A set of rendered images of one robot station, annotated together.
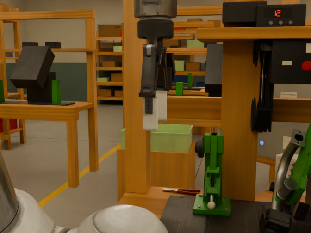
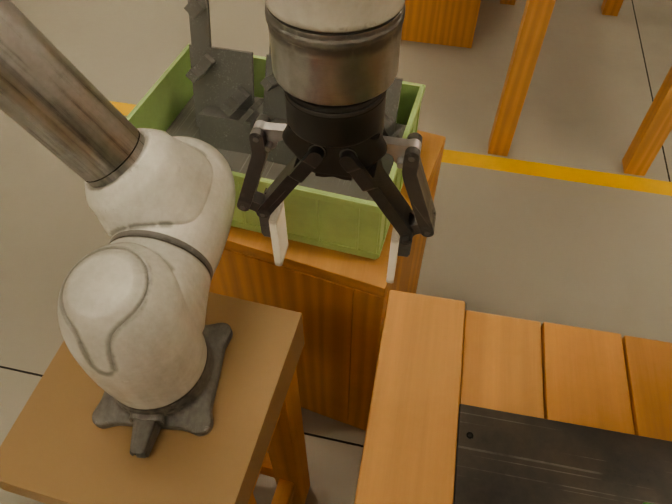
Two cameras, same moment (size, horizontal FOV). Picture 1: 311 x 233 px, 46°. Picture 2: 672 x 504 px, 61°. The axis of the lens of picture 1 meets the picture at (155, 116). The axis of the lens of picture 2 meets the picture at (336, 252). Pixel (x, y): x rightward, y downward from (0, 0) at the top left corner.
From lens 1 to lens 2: 92 cm
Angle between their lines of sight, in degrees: 83
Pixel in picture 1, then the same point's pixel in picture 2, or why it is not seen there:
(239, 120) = not seen: outside the picture
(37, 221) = (116, 201)
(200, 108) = not seen: outside the picture
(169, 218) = (592, 445)
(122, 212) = (112, 273)
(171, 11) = (287, 85)
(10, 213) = (87, 175)
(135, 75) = not seen: outside the picture
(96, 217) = (106, 250)
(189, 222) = (588, 491)
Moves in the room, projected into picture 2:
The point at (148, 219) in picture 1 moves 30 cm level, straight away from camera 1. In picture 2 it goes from (99, 303) to (357, 299)
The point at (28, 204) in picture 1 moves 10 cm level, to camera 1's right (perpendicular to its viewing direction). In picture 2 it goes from (125, 182) to (105, 241)
